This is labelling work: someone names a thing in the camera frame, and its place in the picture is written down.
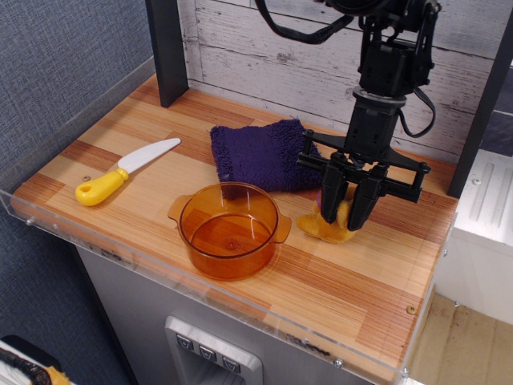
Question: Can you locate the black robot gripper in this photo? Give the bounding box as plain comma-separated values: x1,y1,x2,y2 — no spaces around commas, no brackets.
297,90,430,231

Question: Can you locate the yellow plush cheese toy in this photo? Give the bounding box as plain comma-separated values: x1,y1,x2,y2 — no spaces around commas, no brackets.
296,186,357,244

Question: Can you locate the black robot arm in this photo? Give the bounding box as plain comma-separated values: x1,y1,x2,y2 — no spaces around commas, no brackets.
298,1,441,231

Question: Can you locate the purple folded cloth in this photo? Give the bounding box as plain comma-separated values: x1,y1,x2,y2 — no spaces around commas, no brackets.
210,120,321,192

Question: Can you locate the orange transparent plastic pot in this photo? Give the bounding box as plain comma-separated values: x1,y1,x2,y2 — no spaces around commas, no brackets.
168,182,292,281

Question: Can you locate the white grey side appliance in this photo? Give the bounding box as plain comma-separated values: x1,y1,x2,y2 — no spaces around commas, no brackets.
434,150,512,324

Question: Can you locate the silver dispenser button panel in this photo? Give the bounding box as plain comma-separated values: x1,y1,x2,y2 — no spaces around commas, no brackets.
164,316,264,385

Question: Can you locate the grey toy fridge cabinet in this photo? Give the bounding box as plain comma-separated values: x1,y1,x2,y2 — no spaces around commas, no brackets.
79,249,365,384

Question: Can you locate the clear acrylic table guard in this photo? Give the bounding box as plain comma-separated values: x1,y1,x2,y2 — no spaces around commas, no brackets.
1,78,456,384

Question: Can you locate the black yellow object bottom left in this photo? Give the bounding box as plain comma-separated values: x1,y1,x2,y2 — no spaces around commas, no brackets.
1,335,73,385

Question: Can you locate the black right frame post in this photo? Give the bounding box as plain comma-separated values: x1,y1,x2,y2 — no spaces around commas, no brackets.
447,9,512,198

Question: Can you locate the black frame post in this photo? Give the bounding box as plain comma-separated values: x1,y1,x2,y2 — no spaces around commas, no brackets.
447,9,512,198
145,0,188,107

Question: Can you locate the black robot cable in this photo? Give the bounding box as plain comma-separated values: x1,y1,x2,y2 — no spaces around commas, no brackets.
254,0,356,46

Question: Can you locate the black left frame post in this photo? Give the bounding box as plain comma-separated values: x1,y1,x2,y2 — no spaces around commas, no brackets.
145,0,188,107

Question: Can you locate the yellow handled white toy knife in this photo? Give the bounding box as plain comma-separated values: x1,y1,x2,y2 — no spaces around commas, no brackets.
75,138,181,207

